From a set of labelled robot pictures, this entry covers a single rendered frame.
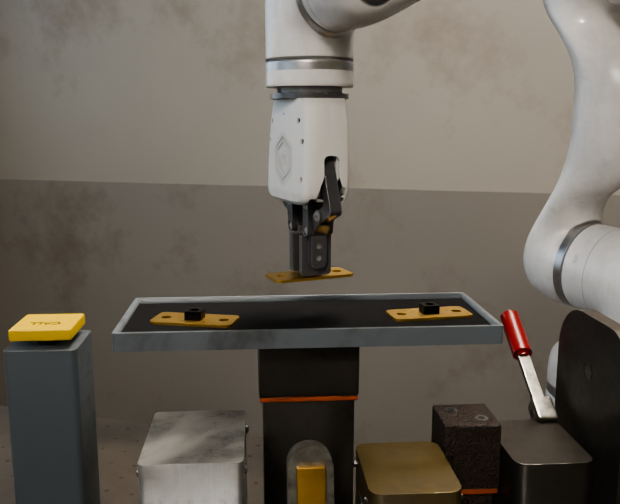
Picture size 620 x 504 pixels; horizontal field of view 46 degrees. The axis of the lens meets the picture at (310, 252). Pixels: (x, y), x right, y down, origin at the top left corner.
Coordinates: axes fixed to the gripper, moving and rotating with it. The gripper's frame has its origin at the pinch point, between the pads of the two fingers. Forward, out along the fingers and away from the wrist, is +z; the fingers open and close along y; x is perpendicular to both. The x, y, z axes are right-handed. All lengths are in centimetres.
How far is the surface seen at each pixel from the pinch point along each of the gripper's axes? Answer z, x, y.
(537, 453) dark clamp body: 14.9, 12.1, 20.5
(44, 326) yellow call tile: 6.8, -25.0, -7.7
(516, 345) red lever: 9.7, 19.3, 8.6
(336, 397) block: 14.2, 1.2, 3.7
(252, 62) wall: -35, 68, -213
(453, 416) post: 12.9, 7.3, 15.0
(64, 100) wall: -21, 2, -267
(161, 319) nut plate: 6.5, -14.2, -4.6
